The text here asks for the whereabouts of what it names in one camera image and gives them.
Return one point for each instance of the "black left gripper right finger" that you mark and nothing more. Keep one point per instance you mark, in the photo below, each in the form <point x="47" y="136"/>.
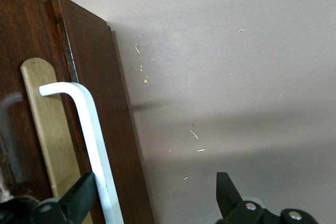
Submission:
<point x="228" y="200"/>

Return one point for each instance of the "light wood drawer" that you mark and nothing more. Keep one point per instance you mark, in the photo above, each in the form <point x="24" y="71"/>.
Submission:
<point x="15" y="37"/>

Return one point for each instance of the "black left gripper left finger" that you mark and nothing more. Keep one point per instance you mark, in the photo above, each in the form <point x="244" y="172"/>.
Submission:
<point x="78" y="197"/>

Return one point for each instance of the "dark brown wooden cabinet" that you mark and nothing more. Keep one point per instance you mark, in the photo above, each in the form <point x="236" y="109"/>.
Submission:
<point x="105" y="77"/>

